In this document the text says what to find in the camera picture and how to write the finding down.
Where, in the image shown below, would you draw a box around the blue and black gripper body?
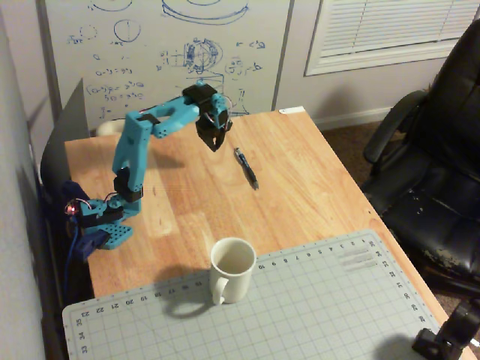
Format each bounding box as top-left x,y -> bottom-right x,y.
196,99 -> 233,140

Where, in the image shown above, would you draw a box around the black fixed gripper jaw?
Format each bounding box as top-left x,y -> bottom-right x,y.
201,133 -> 219,153

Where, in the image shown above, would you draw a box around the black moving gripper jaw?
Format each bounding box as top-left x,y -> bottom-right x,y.
214,127 -> 229,152

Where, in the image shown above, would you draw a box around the blue and black pen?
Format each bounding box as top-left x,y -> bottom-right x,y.
234,147 -> 260,191

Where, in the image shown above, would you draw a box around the whiteboard with blue drawings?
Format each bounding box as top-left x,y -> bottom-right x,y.
37,0 -> 296,131

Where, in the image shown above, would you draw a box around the white rounded object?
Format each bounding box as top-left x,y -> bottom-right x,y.
95,118 -> 127,138

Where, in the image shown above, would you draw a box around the white ceramic mug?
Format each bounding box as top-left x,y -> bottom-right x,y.
208,237 -> 258,306

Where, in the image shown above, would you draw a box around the controller board with red light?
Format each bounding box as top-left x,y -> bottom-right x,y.
63,198 -> 82,219

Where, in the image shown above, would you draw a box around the dark blue table clamp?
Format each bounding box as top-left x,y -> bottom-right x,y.
71,230 -> 110,264

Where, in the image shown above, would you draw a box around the grey gridded cutting mat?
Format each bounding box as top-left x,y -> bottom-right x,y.
61,228 -> 452,360

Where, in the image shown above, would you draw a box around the white window blinds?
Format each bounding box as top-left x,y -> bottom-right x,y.
303,0 -> 480,77

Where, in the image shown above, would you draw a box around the black leather office chair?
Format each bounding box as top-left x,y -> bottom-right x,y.
361,18 -> 480,302

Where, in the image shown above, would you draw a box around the blue usb cable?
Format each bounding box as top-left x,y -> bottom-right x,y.
62,220 -> 82,301

